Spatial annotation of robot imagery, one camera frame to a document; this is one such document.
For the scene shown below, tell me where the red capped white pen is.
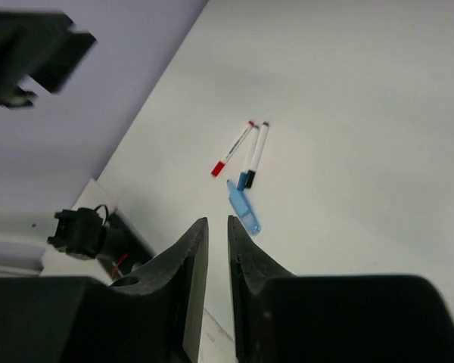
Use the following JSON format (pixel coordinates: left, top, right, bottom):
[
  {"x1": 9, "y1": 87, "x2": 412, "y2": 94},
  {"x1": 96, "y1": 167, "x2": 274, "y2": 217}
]
[{"x1": 210, "y1": 120, "x2": 255, "y2": 178}]

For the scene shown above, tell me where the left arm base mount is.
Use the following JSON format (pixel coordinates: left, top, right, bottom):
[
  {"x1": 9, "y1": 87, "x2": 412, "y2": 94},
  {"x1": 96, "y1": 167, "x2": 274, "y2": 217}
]
[{"x1": 47, "y1": 204, "x2": 154, "y2": 281}]

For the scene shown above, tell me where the black capped white pen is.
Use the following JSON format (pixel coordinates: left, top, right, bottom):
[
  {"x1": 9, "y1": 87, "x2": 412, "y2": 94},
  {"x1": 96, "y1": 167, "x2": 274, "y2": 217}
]
[{"x1": 245, "y1": 122, "x2": 269, "y2": 189}]

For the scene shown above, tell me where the blue utility knife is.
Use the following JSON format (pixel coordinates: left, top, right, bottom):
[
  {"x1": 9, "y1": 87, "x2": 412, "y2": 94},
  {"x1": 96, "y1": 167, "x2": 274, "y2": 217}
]
[{"x1": 226, "y1": 180, "x2": 261, "y2": 236}]

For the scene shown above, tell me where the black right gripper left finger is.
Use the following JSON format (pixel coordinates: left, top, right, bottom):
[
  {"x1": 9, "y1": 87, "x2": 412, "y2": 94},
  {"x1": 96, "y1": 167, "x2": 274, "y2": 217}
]
[{"x1": 0, "y1": 218, "x2": 209, "y2": 362}]

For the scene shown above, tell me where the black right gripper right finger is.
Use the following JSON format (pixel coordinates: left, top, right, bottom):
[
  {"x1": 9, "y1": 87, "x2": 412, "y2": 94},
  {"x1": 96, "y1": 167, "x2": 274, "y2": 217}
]
[{"x1": 227, "y1": 216, "x2": 454, "y2": 362}]

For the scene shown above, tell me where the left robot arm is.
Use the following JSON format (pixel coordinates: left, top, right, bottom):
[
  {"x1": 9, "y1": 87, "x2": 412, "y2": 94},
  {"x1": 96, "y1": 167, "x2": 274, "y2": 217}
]
[{"x1": 0, "y1": 9, "x2": 96, "y2": 109}]

